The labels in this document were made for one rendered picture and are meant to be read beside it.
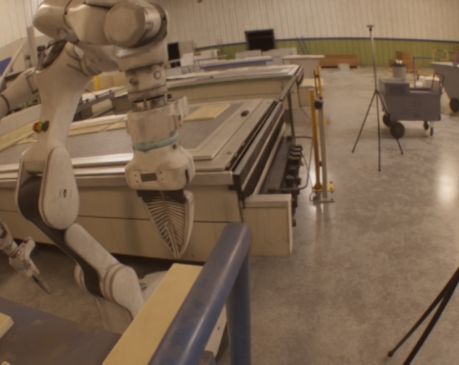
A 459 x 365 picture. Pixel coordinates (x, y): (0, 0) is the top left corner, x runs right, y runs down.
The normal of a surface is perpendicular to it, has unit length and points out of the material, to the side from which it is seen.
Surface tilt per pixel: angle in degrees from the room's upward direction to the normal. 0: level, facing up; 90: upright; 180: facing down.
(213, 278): 23
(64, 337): 0
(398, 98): 90
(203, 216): 90
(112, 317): 80
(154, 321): 0
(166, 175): 90
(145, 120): 90
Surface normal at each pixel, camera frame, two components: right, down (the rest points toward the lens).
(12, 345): -0.13, -0.92
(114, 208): -0.25, 0.40
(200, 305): 0.27, -0.86
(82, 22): -0.63, 0.23
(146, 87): 0.26, 0.36
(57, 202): 0.85, 0.05
